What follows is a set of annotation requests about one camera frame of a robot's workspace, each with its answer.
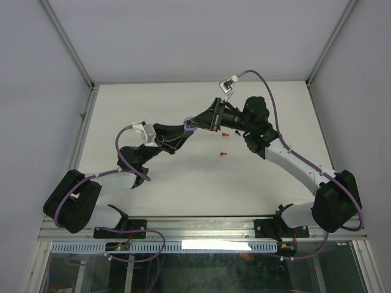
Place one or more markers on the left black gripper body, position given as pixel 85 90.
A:
pixel 160 140

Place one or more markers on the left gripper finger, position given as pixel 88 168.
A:
pixel 173 144
pixel 170 130

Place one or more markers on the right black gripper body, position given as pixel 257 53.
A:
pixel 228 116

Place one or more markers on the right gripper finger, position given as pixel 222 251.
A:
pixel 208 115
pixel 201 125

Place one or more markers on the purple charging case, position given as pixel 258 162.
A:
pixel 187 127

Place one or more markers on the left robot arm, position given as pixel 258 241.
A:
pixel 73 204

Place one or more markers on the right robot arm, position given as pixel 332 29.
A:
pixel 336 193

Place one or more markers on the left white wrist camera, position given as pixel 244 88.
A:
pixel 147 133

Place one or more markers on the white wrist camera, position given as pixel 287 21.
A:
pixel 147 133
pixel 227 87

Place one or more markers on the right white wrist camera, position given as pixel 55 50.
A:
pixel 227 87

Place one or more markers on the aluminium mounting rail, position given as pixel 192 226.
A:
pixel 205 228

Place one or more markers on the slotted cable duct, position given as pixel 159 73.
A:
pixel 185 246

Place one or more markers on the right aluminium frame post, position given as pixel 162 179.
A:
pixel 340 24

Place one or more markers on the aluminium frame post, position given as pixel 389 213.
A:
pixel 340 24
pixel 55 22

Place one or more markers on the left aluminium frame post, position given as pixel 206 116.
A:
pixel 55 22

